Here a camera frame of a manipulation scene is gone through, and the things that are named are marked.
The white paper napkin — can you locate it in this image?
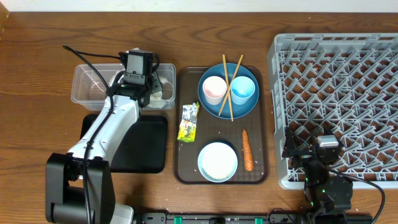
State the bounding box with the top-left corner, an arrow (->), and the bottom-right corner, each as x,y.
110,70 -> 172,109

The grey dishwasher rack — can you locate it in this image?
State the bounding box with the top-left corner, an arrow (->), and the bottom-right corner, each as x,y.
267,33 -> 397,190

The pink plastic cup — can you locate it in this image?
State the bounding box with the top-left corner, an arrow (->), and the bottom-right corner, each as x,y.
202,76 -> 227,105

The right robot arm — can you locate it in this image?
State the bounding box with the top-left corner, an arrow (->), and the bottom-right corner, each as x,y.
282,128 -> 353,223

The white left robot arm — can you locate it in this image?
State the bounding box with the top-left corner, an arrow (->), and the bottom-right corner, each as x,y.
45,72 -> 167,223

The brown serving tray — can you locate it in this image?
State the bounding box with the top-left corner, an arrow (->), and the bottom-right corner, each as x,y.
174,66 -> 269,184

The clear plastic waste bin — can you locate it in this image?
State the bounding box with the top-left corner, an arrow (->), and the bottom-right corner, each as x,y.
71,63 -> 176,111

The wooden chopstick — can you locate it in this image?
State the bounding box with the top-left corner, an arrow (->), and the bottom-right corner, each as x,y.
219,55 -> 244,115
220,54 -> 233,121

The yellow green snack packet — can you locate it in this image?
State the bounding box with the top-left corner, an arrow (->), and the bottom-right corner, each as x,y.
177,102 -> 200,142

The light blue plastic cup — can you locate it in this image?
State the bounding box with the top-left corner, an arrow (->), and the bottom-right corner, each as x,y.
231,77 -> 256,105

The light blue bowl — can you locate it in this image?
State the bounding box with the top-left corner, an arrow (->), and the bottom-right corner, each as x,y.
197,142 -> 238,183

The black plastic tray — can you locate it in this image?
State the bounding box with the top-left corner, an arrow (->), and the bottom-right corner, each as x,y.
90,115 -> 167,174

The orange carrot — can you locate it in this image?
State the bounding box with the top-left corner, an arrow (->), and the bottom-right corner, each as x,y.
242,129 -> 254,172

